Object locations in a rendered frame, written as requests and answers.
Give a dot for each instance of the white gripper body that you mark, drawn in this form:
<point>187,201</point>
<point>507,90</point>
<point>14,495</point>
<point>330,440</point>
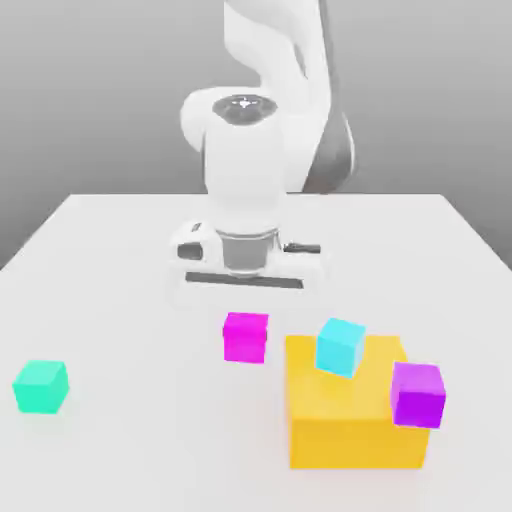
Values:
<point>244,281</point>

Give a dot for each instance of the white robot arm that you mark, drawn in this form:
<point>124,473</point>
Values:
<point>244,176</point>

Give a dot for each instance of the small magenta cube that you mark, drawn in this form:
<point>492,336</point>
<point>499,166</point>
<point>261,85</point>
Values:
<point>244,340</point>

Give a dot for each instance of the small cyan cube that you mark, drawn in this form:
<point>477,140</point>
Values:
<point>340,350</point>

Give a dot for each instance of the small purple cube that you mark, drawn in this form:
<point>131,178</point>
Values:
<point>418,398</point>

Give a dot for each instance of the small teal cube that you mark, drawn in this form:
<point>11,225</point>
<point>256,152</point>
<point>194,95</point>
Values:
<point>40,388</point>

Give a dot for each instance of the large yellow box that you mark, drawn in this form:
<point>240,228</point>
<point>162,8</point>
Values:
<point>344,420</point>

